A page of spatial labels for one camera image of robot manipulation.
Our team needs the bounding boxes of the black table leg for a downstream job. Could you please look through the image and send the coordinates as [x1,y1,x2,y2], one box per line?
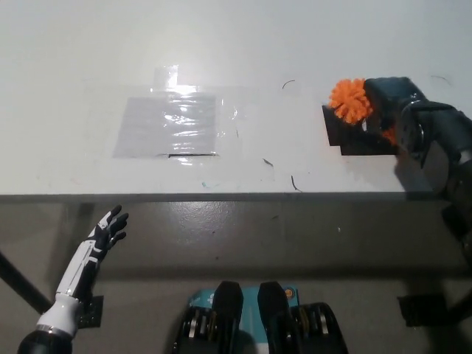
[0,250,53,315]

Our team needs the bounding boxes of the orange microfiber telescopic duster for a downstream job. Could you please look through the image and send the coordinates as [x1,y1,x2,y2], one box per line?
[327,77,398,148]

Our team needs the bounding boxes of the black floor plate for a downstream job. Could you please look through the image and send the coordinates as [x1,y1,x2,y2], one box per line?
[397,294,448,327]
[78,294,105,328]

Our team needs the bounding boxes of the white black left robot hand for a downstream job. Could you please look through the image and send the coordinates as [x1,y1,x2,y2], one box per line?
[55,204,130,301]

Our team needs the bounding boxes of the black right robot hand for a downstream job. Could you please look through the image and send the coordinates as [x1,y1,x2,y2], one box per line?
[363,75,429,153]

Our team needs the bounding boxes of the black teal robot torso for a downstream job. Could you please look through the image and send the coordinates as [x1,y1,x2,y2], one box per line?
[173,280,350,354]

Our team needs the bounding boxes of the clear plastic film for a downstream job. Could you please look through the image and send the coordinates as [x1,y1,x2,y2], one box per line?
[105,65,277,181]

